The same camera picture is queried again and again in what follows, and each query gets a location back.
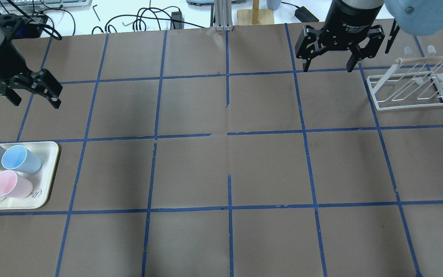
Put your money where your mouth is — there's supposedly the cream serving tray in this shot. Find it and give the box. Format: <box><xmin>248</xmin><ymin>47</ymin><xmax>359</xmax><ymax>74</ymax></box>
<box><xmin>0</xmin><ymin>141</ymin><xmax>60</xmax><ymax>210</ymax></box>

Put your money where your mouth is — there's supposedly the pink plastic cup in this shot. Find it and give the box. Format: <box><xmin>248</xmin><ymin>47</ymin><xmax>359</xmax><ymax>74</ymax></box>
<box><xmin>0</xmin><ymin>170</ymin><xmax>33</xmax><ymax>199</ymax></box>

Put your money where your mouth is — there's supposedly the light blue plastic cup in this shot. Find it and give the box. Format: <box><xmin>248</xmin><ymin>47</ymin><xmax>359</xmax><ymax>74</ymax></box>
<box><xmin>1</xmin><ymin>145</ymin><xmax>42</xmax><ymax>174</ymax></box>

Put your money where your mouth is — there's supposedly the aluminium frame post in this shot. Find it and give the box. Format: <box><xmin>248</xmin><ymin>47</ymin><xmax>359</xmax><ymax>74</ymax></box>
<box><xmin>214</xmin><ymin>0</ymin><xmax>233</xmax><ymax>32</ymax></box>

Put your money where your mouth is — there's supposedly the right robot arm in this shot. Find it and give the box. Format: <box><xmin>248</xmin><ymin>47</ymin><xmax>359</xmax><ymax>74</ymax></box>
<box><xmin>294</xmin><ymin>0</ymin><xmax>443</xmax><ymax>72</ymax></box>

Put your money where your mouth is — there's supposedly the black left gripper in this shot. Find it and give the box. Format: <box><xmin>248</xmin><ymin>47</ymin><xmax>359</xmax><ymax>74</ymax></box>
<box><xmin>0</xmin><ymin>42</ymin><xmax>63</xmax><ymax>109</ymax></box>

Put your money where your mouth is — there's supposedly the white wire cup rack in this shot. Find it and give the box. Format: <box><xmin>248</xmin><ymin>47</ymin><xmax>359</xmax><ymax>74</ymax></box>
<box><xmin>366</xmin><ymin>45</ymin><xmax>443</xmax><ymax>111</ymax></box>

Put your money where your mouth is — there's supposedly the black power adapter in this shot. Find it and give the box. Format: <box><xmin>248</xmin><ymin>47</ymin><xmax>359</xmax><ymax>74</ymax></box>
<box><xmin>294</xmin><ymin>7</ymin><xmax>320</xmax><ymax>23</ymax></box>

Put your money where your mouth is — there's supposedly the wooden stand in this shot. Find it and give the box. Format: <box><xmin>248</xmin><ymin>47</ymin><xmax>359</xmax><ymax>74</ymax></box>
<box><xmin>235</xmin><ymin>0</ymin><xmax>275</xmax><ymax>26</ymax></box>

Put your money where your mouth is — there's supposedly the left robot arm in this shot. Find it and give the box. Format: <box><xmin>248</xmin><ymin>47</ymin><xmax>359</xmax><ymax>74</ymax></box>
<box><xmin>0</xmin><ymin>13</ymin><xmax>63</xmax><ymax>109</ymax></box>

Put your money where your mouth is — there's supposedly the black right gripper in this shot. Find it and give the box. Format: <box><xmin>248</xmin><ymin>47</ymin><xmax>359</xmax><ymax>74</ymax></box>
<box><xmin>294</xmin><ymin>0</ymin><xmax>385</xmax><ymax>72</ymax></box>

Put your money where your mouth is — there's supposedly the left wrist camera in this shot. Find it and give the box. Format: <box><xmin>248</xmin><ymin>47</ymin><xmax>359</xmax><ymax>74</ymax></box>
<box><xmin>0</xmin><ymin>14</ymin><xmax>48</xmax><ymax>39</ymax></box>

